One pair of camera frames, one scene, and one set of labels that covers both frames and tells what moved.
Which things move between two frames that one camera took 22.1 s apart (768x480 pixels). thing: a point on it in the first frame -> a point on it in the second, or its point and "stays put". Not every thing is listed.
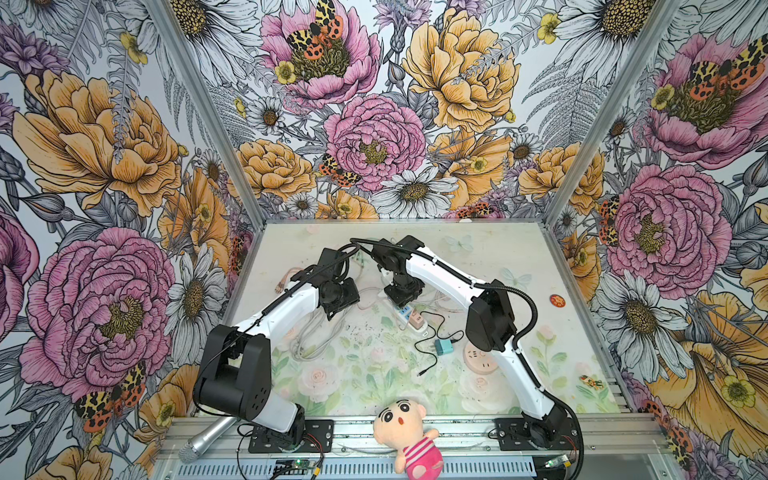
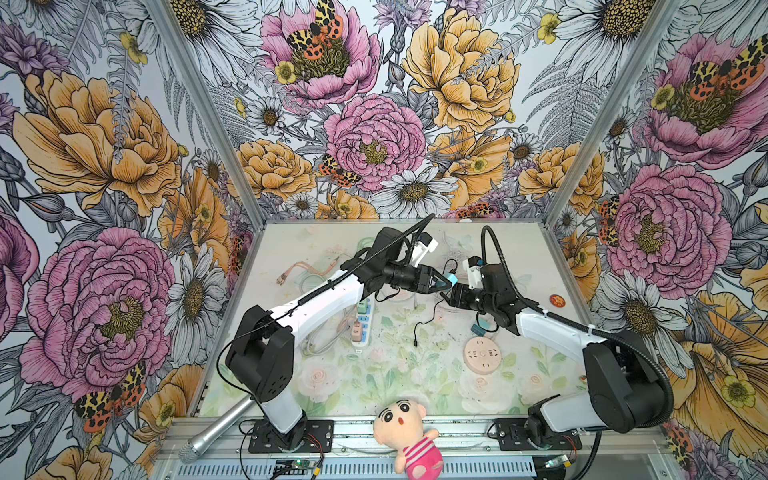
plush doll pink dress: (400, 426) stays put
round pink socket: (481, 362) stays put
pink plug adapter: (416, 319) -> (356, 331)
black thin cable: (434, 335) -> (443, 297)
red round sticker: (557, 300) stays put
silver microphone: (198, 444) stays put
